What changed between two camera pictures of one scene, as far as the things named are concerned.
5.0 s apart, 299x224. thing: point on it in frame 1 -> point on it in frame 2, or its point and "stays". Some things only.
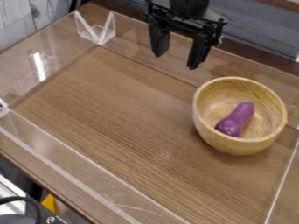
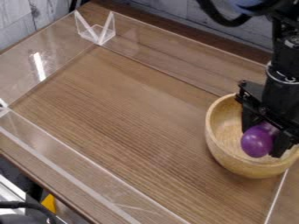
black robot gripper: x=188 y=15 -> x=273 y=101
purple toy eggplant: x=234 y=122 -> x=257 y=138
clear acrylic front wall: x=73 y=177 stays
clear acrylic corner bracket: x=97 y=33 stays
